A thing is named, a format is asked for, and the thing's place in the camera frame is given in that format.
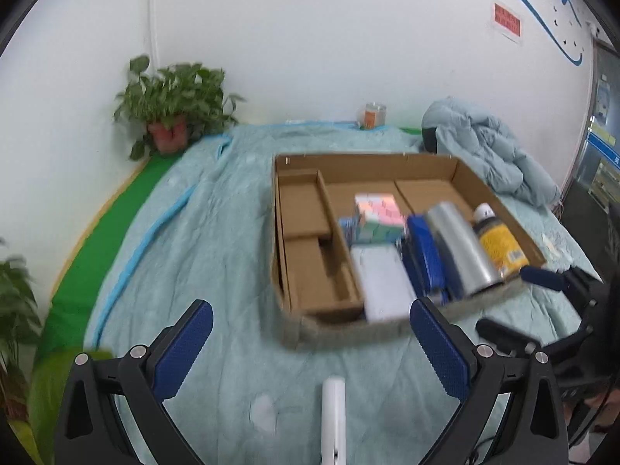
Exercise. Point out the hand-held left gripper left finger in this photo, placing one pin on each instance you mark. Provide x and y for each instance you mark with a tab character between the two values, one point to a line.
186	344

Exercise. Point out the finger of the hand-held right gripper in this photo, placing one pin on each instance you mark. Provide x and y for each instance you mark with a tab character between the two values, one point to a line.
503	333
540	277

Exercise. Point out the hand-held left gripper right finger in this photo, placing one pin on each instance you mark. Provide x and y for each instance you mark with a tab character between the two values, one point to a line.
441	348

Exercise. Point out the yellow label bottle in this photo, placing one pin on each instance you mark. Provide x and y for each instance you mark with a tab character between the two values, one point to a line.
501	244

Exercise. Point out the silver metal can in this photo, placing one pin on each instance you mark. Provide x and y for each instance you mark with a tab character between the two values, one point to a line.
460	247

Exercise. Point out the blue cartoon game box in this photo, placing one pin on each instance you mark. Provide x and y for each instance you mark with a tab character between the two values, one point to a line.
385	281

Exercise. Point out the dark blue small box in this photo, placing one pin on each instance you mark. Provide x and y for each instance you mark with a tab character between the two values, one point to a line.
426	252

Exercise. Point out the white spray bottle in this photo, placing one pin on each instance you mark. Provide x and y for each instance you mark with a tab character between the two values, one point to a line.
334	411

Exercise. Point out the brown cardboard box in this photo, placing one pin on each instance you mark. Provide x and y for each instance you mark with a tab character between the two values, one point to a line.
310	281

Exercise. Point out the pastel puzzle cube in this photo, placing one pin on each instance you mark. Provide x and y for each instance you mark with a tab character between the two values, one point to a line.
380	208

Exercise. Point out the light blue blanket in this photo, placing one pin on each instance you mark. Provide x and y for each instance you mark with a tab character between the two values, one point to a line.
203	232

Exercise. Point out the green mat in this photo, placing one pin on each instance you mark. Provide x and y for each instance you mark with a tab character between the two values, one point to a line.
92	252

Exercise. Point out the glass door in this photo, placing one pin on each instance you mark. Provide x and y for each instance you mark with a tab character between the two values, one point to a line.
600	155

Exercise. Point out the light blue padded jacket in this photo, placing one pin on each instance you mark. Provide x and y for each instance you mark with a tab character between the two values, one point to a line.
484	145

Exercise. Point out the large leafy green plant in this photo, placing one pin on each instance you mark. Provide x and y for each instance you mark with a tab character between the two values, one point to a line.
19	300

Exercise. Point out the potted plant in red pot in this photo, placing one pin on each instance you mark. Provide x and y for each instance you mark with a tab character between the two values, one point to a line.
167	135

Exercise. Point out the glass jar with orange label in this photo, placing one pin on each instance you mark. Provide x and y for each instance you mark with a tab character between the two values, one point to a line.
373	116

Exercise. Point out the blue wall decal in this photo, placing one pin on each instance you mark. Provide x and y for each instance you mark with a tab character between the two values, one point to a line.
574	59

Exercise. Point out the white security camera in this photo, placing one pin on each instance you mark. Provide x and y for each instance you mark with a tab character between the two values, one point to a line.
594	30

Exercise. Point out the red wall notice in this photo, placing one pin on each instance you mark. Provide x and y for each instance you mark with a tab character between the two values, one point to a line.
508	22

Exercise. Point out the white wall conduit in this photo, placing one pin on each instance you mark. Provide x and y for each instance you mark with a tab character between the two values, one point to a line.
154	9

